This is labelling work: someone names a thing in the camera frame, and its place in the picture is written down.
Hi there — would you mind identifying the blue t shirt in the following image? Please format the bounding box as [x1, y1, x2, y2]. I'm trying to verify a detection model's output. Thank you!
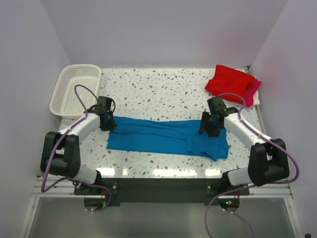
[107, 117, 229, 161]

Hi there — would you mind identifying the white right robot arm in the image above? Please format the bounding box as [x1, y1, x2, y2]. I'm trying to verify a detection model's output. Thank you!
[199, 96, 290, 195]

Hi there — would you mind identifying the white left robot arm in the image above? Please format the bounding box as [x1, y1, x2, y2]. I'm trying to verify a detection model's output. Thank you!
[40, 96, 116, 194]

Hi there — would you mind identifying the white plastic basket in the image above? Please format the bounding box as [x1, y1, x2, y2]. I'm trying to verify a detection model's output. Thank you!
[50, 64, 101, 119]

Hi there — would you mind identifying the red folded t shirt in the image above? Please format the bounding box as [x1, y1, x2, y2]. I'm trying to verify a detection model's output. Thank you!
[205, 64, 255, 96]

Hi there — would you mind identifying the white folded t shirt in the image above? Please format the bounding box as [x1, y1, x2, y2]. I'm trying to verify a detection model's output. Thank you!
[220, 90, 260, 107]

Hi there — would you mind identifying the pink folded t shirt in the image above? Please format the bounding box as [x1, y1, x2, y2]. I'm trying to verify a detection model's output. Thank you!
[245, 78, 261, 107]

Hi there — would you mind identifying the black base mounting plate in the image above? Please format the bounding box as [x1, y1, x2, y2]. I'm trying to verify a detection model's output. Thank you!
[74, 177, 250, 208]

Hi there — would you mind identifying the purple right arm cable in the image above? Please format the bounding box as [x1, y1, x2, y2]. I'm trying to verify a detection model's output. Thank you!
[204, 93, 300, 238]

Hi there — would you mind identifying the aluminium frame rail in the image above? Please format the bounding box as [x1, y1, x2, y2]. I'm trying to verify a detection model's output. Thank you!
[32, 178, 292, 198]

